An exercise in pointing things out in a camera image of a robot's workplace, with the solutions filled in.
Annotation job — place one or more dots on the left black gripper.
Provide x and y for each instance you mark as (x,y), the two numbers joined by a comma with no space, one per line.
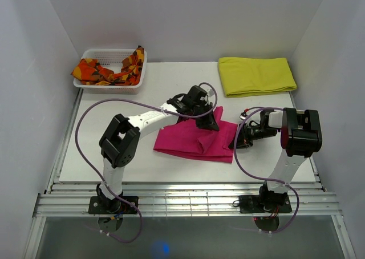
(209,124)

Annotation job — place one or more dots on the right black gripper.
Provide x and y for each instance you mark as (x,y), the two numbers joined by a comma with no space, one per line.
(243,139)

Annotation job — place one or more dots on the pink trousers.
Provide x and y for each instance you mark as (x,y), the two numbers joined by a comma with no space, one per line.
(187,141)

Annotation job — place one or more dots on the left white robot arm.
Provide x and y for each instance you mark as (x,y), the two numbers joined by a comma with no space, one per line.
(120,140)

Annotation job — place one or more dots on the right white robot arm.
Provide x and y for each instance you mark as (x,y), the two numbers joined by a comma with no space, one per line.
(300,137)

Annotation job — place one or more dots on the folded yellow trousers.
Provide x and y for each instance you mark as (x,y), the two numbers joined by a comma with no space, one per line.
(243,77)

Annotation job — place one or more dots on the orange patterned trousers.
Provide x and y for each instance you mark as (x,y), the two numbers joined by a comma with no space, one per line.
(110,67)

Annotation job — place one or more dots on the white plastic basket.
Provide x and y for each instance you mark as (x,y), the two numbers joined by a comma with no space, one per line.
(113,89)

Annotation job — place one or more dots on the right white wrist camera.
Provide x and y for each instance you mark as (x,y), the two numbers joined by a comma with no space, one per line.
(245,115)

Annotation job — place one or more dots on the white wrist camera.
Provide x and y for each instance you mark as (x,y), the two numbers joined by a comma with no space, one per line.
(211,93)
(245,115)

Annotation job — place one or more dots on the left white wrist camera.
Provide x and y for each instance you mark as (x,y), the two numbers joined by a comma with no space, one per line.
(211,93)

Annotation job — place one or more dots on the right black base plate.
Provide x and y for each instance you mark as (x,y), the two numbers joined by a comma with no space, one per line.
(252,204)

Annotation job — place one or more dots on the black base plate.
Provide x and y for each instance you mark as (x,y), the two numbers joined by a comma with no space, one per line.
(99,206)
(252,204)

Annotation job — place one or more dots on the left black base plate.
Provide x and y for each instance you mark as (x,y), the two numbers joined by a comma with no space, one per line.
(99,206)

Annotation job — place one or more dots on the aluminium frame rail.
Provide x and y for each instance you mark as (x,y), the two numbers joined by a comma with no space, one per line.
(179,200)

